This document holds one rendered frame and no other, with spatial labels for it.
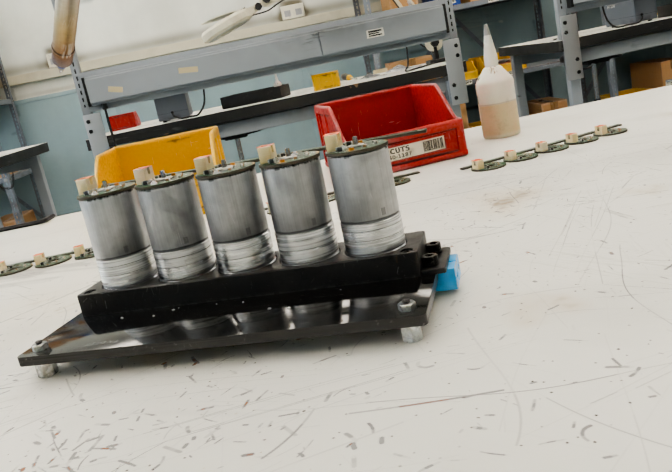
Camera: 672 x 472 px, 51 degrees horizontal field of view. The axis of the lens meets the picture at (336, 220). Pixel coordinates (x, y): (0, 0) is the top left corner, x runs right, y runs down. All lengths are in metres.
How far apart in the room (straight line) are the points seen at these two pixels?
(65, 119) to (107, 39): 0.58
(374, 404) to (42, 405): 0.12
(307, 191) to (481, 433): 0.13
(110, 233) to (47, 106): 4.57
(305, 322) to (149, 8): 4.53
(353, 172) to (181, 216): 0.08
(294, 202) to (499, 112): 0.39
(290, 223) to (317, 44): 2.28
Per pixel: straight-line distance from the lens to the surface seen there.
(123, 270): 0.31
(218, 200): 0.28
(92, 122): 2.65
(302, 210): 0.27
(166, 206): 0.30
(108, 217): 0.31
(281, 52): 2.55
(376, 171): 0.27
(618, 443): 0.18
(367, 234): 0.27
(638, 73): 5.10
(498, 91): 0.64
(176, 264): 0.30
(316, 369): 0.24
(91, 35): 4.81
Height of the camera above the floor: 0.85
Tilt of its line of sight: 13 degrees down
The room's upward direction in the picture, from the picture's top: 12 degrees counter-clockwise
